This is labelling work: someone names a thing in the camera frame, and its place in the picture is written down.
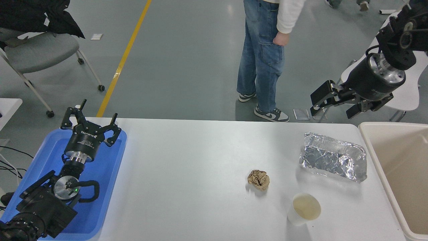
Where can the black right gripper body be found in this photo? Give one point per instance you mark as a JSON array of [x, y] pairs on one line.
[[359, 82]]

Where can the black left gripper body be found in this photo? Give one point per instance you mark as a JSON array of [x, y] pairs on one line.
[[83, 140]]

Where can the white paper cup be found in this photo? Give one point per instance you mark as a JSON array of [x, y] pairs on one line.
[[302, 209]]

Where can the person's hand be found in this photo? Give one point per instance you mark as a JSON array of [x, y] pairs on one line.
[[281, 39]]

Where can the clear floor plate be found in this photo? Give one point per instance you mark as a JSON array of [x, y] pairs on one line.
[[301, 114], [322, 115]]

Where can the blue plastic tray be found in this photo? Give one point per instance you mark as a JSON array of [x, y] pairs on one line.
[[110, 167]]

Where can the white plastic chair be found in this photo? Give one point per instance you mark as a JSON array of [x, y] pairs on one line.
[[409, 95]]

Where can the white side table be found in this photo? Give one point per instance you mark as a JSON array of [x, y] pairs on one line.
[[8, 108]]

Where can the crumpled foil tray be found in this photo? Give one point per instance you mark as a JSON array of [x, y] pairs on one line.
[[331, 157]]

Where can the grey wheeled chair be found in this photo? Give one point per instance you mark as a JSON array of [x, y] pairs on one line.
[[40, 50]]

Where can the large pale bin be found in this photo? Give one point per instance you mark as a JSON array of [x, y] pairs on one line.
[[401, 167]]

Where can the person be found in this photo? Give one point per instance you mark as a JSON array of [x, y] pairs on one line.
[[363, 5], [264, 50]]

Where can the white paper scrap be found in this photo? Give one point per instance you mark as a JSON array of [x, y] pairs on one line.
[[97, 36]]

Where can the black jacket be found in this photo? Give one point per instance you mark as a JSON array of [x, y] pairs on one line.
[[30, 13]]

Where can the crumpled tan paper ball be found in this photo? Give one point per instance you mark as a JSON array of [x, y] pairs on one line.
[[258, 179]]

